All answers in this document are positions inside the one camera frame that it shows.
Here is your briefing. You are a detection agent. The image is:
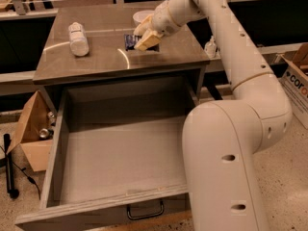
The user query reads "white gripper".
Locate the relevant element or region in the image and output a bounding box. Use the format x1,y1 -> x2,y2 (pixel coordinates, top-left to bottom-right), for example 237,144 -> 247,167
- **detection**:
134,0 -> 186,51

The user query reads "dark blue rxbar blueberry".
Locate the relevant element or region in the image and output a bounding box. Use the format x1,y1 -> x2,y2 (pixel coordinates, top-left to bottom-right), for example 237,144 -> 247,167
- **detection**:
124,34 -> 160,52

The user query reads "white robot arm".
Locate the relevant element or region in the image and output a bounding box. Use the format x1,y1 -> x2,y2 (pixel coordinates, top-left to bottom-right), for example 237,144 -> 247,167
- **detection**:
134,0 -> 293,231

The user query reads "grey wooden counter cabinet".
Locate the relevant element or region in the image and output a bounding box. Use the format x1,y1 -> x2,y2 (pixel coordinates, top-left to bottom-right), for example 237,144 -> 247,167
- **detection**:
32,1 -> 211,114

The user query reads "open grey top drawer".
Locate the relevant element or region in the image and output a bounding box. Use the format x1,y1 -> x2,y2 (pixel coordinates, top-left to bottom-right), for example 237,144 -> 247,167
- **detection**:
15,76 -> 196,231

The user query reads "white ceramic bowl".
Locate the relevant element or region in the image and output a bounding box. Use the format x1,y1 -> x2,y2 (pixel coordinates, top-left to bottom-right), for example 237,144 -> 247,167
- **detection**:
133,10 -> 154,26

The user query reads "left clear sanitizer bottle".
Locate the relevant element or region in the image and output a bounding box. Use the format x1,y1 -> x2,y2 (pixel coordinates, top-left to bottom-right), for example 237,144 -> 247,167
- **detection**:
204,37 -> 217,59

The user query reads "white plastic bottle lying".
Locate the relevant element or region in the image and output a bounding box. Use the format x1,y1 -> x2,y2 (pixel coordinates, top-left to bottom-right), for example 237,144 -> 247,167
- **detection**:
68,22 -> 90,57

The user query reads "metal railing shelf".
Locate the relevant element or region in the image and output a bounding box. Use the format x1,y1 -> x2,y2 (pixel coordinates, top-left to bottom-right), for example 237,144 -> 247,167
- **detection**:
0,0 -> 308,97

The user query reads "upper silver can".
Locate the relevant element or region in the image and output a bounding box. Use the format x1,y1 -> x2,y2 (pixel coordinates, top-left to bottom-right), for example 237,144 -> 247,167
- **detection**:
47,112 -> 56,126

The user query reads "silver can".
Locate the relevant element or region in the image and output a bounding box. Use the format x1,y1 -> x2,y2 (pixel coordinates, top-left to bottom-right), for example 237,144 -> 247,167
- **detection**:
38,128 -> 53,140
47,112 -> 56,126

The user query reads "lower silver can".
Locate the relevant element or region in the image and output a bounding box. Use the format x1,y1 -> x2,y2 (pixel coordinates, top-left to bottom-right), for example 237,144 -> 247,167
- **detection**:
38,128 -> 53,140

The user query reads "white printed cardboard box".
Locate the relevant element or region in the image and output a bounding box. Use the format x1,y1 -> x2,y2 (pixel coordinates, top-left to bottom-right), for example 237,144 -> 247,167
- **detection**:
280,43 -> 308,129

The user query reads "brown cardboard box with cans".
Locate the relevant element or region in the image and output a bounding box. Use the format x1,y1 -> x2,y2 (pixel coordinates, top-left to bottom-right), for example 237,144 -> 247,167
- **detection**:
8,91 -> 52,171

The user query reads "black pole stand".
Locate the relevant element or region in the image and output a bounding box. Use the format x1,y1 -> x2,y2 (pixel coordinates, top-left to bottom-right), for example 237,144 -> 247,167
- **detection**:
1,134 -> 19,199

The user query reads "black drawer handle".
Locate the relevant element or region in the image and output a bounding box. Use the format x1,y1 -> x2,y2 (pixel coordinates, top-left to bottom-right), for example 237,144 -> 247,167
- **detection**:
126,199 -> 165,220

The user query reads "black cable on floor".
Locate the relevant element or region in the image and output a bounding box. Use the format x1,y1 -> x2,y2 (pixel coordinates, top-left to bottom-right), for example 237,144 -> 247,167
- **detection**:
0,144 -> 42,201

